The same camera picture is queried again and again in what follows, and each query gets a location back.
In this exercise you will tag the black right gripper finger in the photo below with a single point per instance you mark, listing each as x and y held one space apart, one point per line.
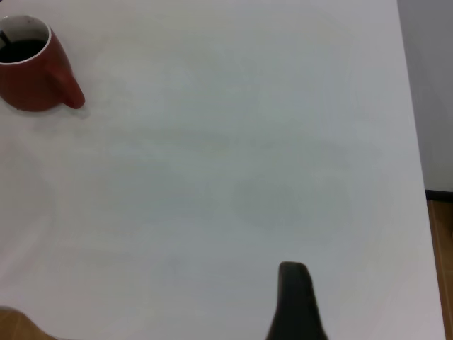
293 304

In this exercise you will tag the red cup with dark liquid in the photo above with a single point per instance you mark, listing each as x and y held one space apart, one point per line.
35 78

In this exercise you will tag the black wall baseboard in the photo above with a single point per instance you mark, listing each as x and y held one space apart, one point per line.
440 195

